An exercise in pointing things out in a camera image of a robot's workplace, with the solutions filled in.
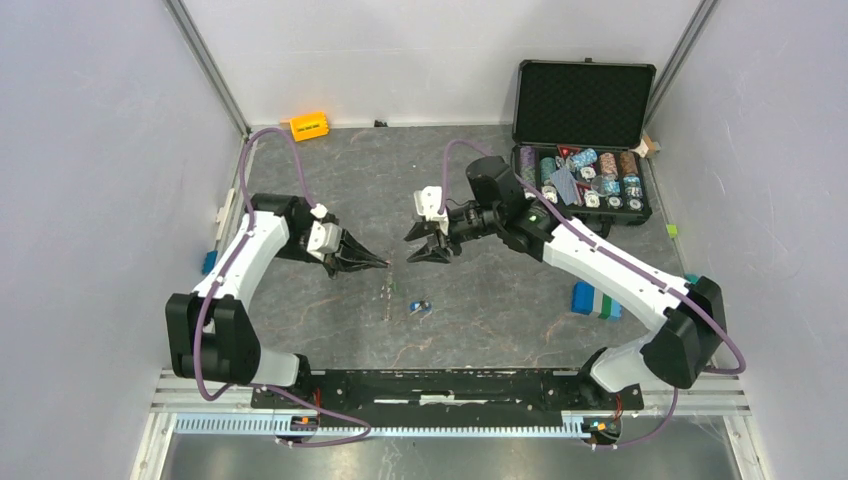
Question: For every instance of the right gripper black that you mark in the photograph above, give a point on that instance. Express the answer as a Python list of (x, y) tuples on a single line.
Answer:
[(439, 240)]

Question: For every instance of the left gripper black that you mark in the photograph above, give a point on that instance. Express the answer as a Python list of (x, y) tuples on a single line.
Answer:
[(351, 256)]

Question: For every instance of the key with blue tag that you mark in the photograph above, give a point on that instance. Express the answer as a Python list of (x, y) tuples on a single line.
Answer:
[(420, 307)]

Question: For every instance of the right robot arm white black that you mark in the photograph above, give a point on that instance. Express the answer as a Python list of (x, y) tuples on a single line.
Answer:
[(685, 320)]

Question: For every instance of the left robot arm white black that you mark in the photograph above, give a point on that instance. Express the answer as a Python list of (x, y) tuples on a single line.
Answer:
[(210, 333)]

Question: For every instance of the orange toothed block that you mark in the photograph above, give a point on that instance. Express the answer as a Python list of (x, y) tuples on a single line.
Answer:
[(309, 126)]

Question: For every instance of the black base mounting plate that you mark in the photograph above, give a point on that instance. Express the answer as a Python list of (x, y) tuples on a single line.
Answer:
[(524, 397)]

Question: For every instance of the playing card deck blue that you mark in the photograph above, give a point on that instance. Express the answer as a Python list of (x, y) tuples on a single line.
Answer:
[(566, 186)]

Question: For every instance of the blue green white brick stack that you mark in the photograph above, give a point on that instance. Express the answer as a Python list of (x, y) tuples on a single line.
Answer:
[(589, 301)]

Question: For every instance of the black poker chip case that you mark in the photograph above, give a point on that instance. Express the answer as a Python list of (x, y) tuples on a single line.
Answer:
[(586, 117)]

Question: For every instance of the wooden block behind case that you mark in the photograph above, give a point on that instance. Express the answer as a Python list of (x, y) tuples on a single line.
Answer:
[(648, 148)]

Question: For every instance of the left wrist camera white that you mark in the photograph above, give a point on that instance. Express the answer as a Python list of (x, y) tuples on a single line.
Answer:
[(325, 234)]

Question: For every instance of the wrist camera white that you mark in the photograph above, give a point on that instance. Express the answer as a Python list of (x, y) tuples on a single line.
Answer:
[(428, 202), (325, 234)]

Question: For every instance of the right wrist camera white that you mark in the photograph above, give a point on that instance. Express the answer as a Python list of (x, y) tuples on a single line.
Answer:
[(428, 202)]

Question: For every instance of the blue cube left rail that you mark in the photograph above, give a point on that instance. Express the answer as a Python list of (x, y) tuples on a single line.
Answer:
[(209, 262)]

